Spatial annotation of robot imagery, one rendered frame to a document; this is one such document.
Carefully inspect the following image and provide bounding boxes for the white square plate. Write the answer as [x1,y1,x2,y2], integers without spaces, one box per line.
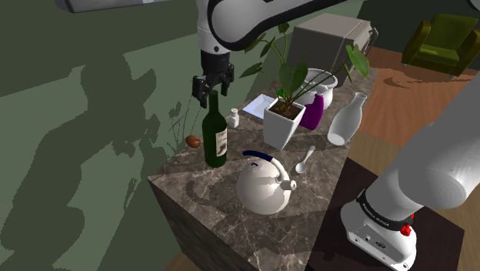
[241,93,277,121]

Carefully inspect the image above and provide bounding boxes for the white round pot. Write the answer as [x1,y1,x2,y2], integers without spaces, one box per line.
[299,68,338,111]

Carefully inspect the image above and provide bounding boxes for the green armchair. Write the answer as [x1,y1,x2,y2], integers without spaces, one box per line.
[400,12,480,79]

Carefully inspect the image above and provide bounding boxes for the white salt shaker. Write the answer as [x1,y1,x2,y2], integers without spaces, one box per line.
[228,108,241,129]

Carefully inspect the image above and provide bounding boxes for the white long-necked vase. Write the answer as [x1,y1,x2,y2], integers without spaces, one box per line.
[326,92,368,147]

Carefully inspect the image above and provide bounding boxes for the grey box appliance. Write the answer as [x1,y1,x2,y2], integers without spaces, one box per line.
[287,12,379,88]

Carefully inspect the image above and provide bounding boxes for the purple vase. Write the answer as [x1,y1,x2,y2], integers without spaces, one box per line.
[298,93,325,132]

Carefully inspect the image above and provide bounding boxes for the plant in white square pot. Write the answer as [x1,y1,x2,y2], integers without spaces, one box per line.
[238,22,371,152]

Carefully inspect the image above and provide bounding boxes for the white kettle with blue handle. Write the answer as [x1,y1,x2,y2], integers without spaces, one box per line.
[235,149,298,216]

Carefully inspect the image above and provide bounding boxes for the dark green wine bottle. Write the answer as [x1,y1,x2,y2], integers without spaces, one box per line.
[202,89,229,169]

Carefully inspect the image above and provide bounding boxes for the dark robot stand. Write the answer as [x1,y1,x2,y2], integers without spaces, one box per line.
[305,157,466,271]

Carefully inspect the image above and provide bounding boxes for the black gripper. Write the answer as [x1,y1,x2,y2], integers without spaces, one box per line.
[192,50,235,110]

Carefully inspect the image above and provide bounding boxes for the white spoon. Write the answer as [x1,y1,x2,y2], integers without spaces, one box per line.
[294,145,317,175]

